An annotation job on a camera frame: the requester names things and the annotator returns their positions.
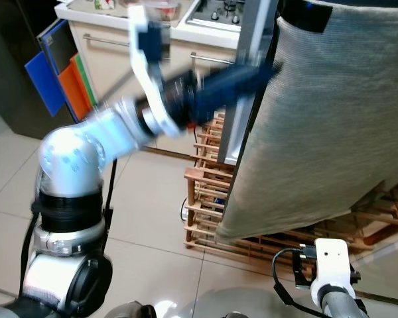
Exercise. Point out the beige kitchen base cabinet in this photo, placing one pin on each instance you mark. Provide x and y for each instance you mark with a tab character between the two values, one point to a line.
113	79

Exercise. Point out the white carton green cap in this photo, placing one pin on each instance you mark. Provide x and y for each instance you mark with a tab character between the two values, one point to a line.
105	4

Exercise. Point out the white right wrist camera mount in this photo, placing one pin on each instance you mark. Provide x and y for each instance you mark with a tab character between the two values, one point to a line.
330	265

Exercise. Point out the grey robot left foot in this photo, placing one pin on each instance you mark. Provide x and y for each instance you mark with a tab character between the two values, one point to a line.
139	310

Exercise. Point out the blue flat board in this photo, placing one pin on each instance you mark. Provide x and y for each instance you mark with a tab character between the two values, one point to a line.
43	83

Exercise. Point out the beige woven cloth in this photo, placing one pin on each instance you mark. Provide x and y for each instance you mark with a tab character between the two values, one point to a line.
325	132

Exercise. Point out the green flat board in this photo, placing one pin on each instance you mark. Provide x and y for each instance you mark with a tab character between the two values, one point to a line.
86	79

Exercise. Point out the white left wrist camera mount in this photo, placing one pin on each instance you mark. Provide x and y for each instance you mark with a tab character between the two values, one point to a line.
152	99

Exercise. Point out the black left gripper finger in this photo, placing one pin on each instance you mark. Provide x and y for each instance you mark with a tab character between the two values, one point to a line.
222	96
239	76

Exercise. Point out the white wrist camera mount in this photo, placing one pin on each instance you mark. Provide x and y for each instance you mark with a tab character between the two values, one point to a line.
152	99
330	265

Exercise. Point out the wooden slatted rack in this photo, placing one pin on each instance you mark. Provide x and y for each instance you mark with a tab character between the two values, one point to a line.
202	199

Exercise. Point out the large clear food container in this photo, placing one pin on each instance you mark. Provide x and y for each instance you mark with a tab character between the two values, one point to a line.
162	8

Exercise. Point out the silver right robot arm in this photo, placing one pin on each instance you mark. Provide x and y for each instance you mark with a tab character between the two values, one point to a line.
338	305

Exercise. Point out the tall dark steel fridge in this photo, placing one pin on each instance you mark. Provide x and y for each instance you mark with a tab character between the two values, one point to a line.
20	53

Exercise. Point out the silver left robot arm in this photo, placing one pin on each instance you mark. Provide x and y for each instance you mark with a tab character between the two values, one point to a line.
66	159

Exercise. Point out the steel gas hob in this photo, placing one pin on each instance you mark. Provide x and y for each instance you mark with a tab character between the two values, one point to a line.
212	13

